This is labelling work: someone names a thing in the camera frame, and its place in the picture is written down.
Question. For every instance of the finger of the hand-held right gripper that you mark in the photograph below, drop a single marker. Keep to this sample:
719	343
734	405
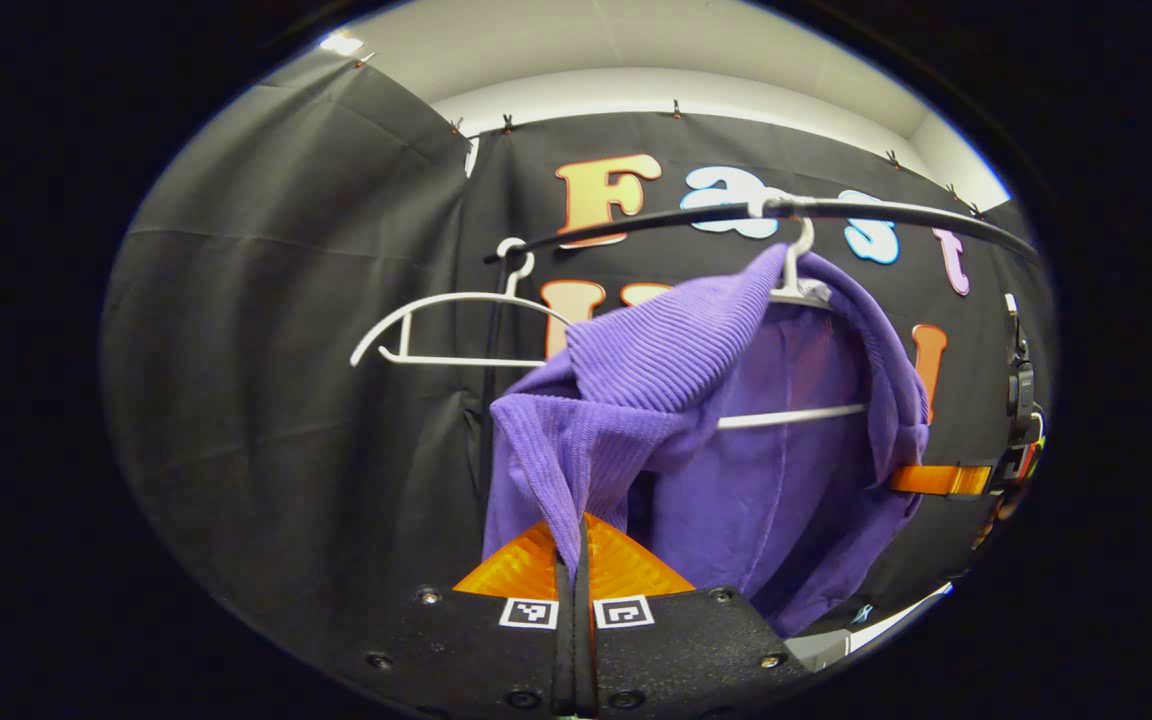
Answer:
936	480

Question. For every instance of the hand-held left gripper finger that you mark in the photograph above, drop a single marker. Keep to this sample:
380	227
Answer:
584	650
563	650

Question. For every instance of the white clothes hanger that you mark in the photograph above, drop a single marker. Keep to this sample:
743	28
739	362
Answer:
456	360
794	270

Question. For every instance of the black clothes rack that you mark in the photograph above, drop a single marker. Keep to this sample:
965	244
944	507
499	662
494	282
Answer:
636	222

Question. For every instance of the light blue ribbon tie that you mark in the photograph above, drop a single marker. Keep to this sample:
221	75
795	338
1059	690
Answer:
861	612

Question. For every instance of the white cabinet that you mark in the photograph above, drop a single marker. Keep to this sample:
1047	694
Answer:
886	625

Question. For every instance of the black backdrop cloth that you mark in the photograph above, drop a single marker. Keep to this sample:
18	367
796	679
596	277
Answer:
286	350

